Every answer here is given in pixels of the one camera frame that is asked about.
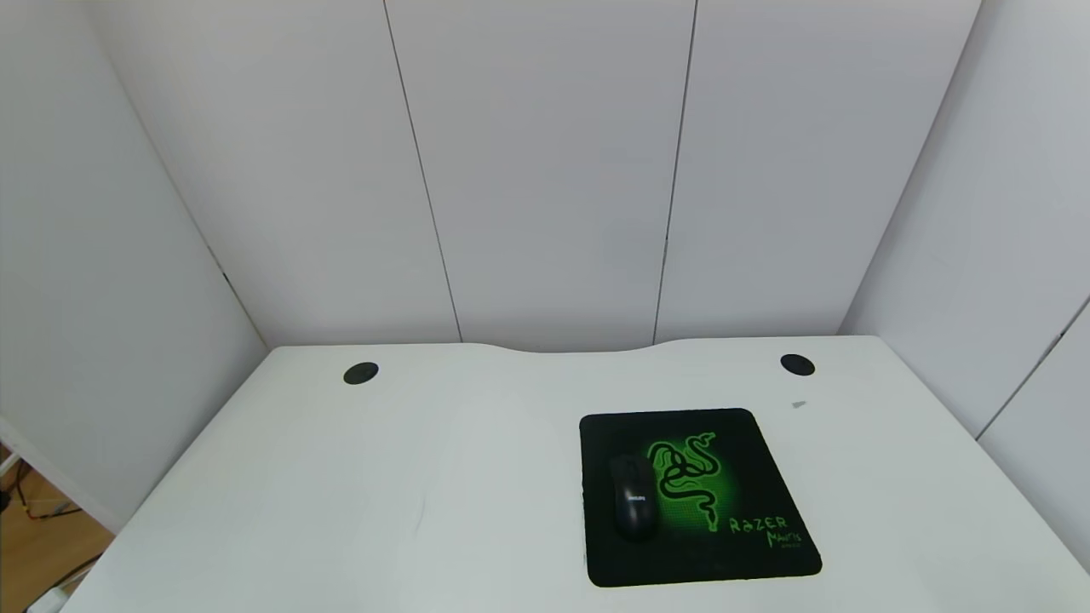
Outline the black computer mouse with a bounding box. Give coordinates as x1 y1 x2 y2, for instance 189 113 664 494
608 453 660 543

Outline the black green snake mouse pad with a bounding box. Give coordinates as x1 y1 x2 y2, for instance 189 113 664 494
579 409 823 589

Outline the thin black floor cable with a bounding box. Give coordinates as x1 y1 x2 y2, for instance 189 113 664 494
0 464 83 522

